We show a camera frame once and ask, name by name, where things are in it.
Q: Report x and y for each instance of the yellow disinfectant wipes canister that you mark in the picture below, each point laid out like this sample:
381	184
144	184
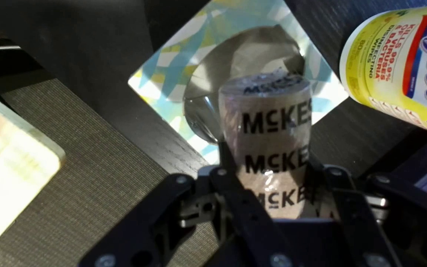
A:
396	59

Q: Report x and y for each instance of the patterned tissue box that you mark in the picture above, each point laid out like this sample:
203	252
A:
173	59

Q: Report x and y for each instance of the grey woven fabric pad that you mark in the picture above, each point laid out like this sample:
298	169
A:
104	178

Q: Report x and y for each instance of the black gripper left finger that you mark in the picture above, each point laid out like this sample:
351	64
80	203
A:
184	216

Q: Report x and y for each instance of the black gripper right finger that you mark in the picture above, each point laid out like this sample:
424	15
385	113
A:
396	227

